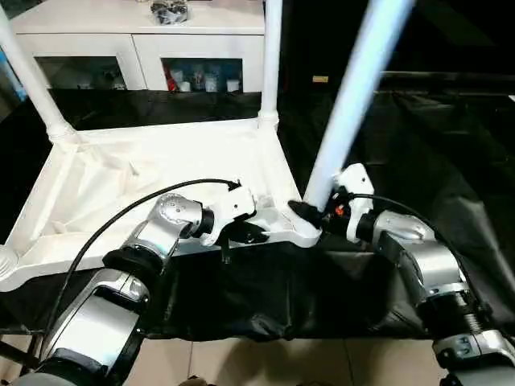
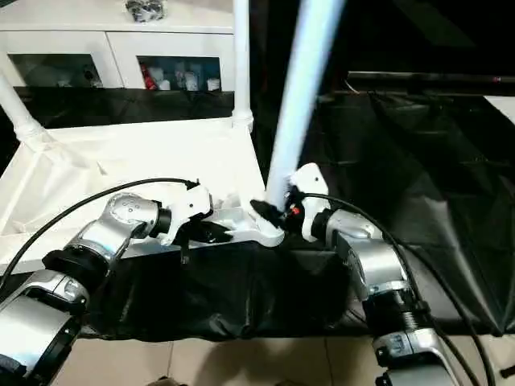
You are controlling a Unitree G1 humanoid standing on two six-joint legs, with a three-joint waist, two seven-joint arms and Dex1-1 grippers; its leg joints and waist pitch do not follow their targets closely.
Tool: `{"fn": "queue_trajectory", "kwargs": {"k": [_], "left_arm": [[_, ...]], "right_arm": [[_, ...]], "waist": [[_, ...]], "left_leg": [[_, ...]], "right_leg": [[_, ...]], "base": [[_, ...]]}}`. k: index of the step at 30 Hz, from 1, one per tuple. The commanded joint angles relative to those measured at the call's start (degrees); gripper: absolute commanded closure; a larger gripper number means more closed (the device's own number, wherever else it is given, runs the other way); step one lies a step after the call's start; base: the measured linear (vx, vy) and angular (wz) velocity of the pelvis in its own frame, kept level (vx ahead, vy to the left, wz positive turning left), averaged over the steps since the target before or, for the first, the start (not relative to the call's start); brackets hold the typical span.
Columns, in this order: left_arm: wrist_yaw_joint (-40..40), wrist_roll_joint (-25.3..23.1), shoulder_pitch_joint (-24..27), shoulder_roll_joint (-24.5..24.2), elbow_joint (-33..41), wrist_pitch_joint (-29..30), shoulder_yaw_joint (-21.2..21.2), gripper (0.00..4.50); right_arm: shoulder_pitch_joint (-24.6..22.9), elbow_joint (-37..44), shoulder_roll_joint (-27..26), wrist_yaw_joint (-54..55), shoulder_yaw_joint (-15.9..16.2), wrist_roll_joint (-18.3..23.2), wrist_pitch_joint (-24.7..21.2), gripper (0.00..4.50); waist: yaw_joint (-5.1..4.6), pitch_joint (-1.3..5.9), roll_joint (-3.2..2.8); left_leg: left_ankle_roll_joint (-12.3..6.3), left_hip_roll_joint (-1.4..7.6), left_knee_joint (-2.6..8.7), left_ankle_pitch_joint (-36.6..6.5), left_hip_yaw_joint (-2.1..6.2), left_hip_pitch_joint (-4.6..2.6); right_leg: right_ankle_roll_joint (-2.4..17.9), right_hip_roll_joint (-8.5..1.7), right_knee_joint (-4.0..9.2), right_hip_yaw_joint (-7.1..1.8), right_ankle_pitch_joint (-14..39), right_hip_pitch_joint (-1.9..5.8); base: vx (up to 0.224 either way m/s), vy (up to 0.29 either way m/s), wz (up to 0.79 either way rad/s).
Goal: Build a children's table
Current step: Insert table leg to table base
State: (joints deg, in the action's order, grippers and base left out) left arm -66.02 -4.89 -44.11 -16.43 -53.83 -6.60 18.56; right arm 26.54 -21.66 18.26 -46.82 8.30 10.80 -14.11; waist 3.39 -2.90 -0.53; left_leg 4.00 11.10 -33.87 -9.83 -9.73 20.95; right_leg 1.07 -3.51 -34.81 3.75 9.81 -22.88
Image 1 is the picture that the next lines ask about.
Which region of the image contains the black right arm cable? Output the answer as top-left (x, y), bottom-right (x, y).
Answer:
top-left (348, 193), bottom-right (515, 322)

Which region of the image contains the black plastic mat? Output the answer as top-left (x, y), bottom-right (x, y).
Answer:
top-left (0, 86), bottom-right (515, 343)

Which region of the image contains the grey curtain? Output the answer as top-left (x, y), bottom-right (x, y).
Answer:
top-left (0, 50), bottom-right (26, 118)

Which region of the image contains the black metal table leg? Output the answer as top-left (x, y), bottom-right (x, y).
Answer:
top-left (0, 319), bottom-right (46, 373)

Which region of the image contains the white cabinet with glass doors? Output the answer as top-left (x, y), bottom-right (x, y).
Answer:
top-left (11, 0), bottom-right (279, 94)

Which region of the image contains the black metal frame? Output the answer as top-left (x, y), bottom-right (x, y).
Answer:
top-left (379, 70), bottom-right (515, 97)

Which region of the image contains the white plastic table top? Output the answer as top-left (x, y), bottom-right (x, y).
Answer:
top-left (0, 117), bottom-right (323, 294)

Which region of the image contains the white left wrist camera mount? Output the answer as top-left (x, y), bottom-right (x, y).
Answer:
top-left (200, 182), bottom-right (259, 248)

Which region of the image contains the grey crumpled bag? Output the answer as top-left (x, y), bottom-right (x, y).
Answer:
top-left (150, 0), bottom-right (191, 26)

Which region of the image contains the white plastic table leg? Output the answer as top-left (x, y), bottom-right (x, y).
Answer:
top-left (0, 6), bottom-right (80, 142)
top-left (257, 0), bottom-right (286, 130)
top-left (0, 244), bottom-right (20, 283)
top-left (301, 0), bottom-right (418, 213)

